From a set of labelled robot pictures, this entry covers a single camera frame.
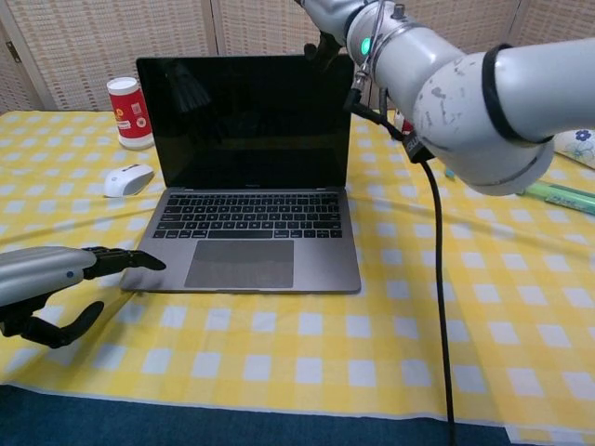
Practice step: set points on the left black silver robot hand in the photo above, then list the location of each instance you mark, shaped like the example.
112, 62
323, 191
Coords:
37, 274

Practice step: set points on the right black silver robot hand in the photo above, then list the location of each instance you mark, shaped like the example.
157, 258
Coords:
334, 18

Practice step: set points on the grey apple laptop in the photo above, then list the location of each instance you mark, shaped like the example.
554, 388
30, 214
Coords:
241, 260

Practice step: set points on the white grey computer mouse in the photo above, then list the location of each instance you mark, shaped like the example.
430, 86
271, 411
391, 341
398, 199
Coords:
123, 183

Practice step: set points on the red paper cup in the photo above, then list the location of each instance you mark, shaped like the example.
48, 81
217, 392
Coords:
128, 116

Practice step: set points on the woven bamboo folding screen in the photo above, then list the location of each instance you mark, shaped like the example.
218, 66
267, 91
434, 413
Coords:
93, 37

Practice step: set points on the yellow white checked tablecloth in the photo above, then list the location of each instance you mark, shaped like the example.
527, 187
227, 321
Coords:
279, 362

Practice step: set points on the white flower print paper cup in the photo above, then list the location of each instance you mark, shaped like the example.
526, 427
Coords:
578, 144

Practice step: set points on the green blue toy water pump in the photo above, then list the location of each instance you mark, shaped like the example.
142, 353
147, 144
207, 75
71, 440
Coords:
567, 197

